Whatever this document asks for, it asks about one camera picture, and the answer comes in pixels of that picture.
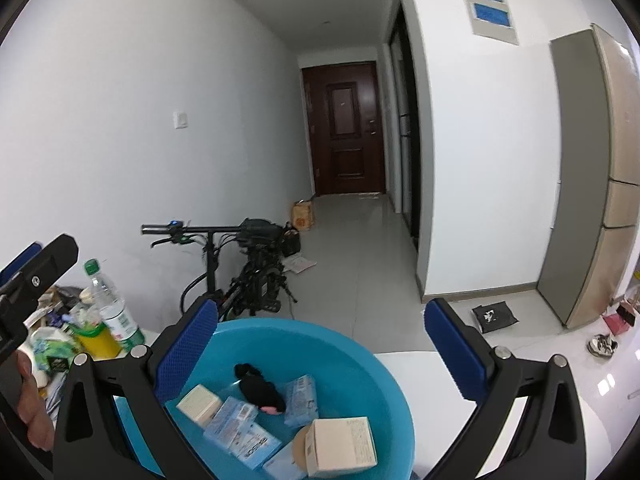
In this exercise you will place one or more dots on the light blue barcode box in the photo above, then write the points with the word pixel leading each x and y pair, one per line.
pixel 230 417

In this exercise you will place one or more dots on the dark brown door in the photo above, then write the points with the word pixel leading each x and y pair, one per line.
pixel 345 130

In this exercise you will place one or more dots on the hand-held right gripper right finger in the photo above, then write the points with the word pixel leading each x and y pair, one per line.
pixel 452 355

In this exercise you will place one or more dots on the black plush pink bow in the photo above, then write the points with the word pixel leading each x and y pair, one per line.
pixel 260 390

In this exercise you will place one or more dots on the white wall switch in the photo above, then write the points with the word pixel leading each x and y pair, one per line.
pixel 181 119

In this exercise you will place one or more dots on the white tan carton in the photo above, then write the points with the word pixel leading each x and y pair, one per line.
pixel 340 445

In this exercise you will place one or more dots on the dark sliding door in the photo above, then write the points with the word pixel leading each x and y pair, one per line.
pixel 406 135

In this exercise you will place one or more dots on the paper sheet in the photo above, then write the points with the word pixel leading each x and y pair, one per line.
pixel 300 263

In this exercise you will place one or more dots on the blue plastic basin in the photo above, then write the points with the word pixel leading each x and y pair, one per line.
pixel 350 375

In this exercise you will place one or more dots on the clear water bottle green label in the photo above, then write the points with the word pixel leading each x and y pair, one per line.
pixel 112 310

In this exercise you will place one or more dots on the light blue barcode packet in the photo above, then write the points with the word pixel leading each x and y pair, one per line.
pixel 300 400

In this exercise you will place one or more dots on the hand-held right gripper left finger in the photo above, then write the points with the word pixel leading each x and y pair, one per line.
pixel 185 355

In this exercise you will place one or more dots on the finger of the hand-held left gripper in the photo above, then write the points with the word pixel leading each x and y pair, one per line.
pixel 50 257
pixel 20 260

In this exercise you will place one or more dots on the blue plaid cloth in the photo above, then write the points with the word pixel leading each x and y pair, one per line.
pixel 57 392

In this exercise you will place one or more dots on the cardboard box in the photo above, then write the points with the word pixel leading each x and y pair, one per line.
pixel 304 216

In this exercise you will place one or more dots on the plain light blue box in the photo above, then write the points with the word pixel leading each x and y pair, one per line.
pixel 282 466

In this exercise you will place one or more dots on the beige refrigerator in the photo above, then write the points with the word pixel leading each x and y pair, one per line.
pixel 585 185

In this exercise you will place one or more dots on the black folding bicycle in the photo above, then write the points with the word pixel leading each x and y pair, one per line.
pixel 250 270

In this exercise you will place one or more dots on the small blue white-lettered box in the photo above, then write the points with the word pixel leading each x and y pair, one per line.
pixel 257 445

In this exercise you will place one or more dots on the person's left hand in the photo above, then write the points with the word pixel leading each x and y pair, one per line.
pixel 30 405

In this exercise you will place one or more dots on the green tissue pack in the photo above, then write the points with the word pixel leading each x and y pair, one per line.
pixel 55 357

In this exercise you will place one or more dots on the black bag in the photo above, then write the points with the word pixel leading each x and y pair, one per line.
pixel 495 316

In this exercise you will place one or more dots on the yellow plastic bin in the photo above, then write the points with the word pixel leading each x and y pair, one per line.
pixel 102 345

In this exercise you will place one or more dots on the pink bag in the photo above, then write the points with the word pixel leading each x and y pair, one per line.
pixel 620 321

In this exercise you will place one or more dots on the cream box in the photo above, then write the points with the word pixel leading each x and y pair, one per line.
pixel 200 405

